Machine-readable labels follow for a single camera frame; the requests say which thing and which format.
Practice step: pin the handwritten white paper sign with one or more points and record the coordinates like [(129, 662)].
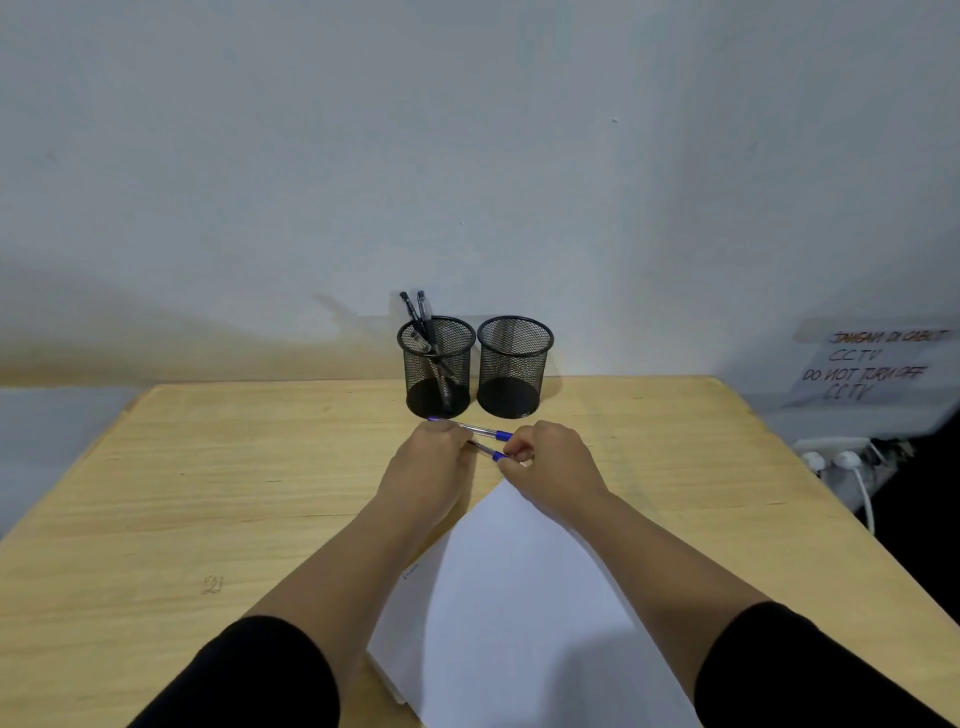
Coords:
[(870, 367)]

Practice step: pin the person's left forearm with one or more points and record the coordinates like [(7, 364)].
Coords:
[(330, 592)]

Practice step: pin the silver grey pen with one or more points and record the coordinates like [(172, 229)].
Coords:
[(420, 341)]

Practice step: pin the person's right thumb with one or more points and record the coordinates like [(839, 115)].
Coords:
[(510, 469)]

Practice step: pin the short clear blue-capped pen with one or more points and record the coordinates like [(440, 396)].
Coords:
[(486, 449)]

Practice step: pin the stack of white paper sheets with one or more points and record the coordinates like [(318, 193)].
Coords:
[(517, 615)]

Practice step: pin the person's left fingers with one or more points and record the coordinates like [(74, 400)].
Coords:
[(450, 433)]

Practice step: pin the person's left hand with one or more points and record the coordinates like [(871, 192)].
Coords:
[(424, 472)]

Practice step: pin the white power strip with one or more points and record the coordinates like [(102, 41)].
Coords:
[(855, 476)]

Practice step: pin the black click pen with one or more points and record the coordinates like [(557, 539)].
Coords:
[(424, 311), (409, 315)]

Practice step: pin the person's right forearm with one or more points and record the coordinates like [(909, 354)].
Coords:
[(712, 615)]

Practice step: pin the long clear blue-capped pen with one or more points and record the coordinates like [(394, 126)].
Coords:
[(487, 431)]

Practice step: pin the person's right hand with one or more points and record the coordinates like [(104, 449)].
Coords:
[(559, 469)]

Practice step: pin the white power plug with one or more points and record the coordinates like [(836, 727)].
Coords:
[(847, 459), (814, 460)]

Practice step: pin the black mesh pen holder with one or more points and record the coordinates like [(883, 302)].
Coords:
[(437, 367), (514, 367)]

